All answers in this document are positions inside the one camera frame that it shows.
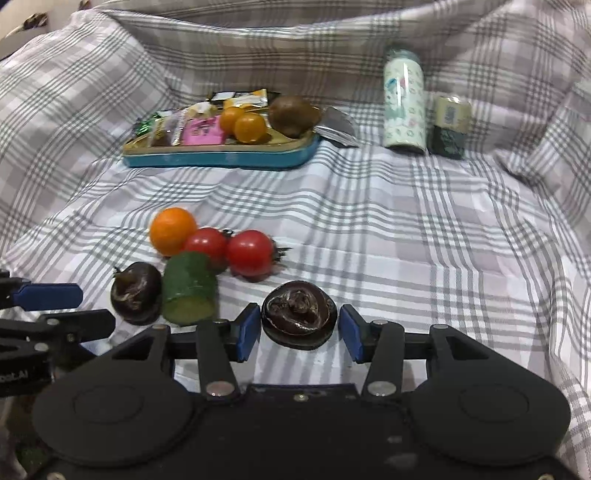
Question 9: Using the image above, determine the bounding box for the brown kiwi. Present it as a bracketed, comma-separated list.
[269, 95, 321, 138]

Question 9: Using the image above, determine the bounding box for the yellow snack packet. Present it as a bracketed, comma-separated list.
[231, 89, 269, 112]

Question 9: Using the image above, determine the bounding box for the green drink can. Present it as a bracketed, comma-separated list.
[429, 95, 472, 160]

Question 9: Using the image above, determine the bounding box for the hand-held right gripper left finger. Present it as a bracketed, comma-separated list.
[111, 303, 262, 400]

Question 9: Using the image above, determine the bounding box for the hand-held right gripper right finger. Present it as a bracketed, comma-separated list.
[339, 305, 504, 398]

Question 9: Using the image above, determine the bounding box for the pink snack packet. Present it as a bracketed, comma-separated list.
[181, 115, 225, 146]

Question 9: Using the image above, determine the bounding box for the green candy wrapper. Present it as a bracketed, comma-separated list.
[134, 111, 162, 139]

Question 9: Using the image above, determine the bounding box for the cucumber piece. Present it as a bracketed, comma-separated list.
[161, 251, 218, 326]

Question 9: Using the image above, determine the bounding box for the cartoon print water bottle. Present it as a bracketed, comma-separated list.
[383, 44, 426, 154]

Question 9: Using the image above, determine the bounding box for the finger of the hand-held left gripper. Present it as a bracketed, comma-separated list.
[0, 310, 116, 346]
[0, 271, 85, 311]

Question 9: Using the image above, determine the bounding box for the smooth orange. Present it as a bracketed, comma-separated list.
[149, 208, 198, 257]

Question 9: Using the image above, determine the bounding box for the red cherry tomato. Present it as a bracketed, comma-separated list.
[226, 230, 277, 282]
[184, 227, 228, 273]

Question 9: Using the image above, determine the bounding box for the blue tin tray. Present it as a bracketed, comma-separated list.
[122, 131, 320, 171]

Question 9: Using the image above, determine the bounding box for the clear brown snack packet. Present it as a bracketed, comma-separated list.
[154, 111, 185, 146]

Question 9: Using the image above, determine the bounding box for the small orange kumquat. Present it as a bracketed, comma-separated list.
[219, 106, 245, 134]
[233, 112, 267, 143]

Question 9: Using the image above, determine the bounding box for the silver foil packet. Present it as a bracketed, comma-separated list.
[316, 106, 358, 147]

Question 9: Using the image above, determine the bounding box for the grey plaid blanket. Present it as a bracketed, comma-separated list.
[0, 0, 591, 480]

